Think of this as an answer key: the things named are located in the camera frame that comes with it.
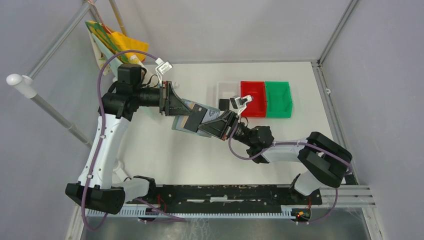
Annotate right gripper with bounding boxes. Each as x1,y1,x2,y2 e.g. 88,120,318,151
198,110,254,148

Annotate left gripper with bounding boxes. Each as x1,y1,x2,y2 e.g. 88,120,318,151
134,81,194,117

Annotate black credit card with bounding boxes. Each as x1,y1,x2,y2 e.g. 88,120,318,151
218,98,230,111

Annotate dark grey credit card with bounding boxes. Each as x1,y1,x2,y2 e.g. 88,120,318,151
183,103,207,133

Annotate green leather card holder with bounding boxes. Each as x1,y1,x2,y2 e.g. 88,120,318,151
171,98,221,138

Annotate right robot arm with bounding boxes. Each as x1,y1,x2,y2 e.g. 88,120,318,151
198,110,353,204

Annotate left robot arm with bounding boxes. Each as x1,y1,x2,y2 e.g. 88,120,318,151
65,63,193,215

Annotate clear plastic bin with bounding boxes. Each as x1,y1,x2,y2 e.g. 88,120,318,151
214,82,241,109

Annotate red plastic bin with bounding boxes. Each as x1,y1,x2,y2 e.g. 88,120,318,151
240,81,267,118

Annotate green plastic bin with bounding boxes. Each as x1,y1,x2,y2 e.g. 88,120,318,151
264,81,293,119

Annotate patterned cloth bags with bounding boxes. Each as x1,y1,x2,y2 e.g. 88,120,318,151
85,20,149,77

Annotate white pipe pole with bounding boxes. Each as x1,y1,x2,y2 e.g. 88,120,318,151
6,73,93,149

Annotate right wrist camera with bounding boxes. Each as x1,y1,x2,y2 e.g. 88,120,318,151
229,95,254,116

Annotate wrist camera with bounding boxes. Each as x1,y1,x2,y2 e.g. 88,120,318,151
155,57,173,86
229,95,254,116

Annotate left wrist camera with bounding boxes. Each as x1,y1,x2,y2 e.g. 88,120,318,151
155,57,173,86

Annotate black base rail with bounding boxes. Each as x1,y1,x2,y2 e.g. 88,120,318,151
142,184,323,214

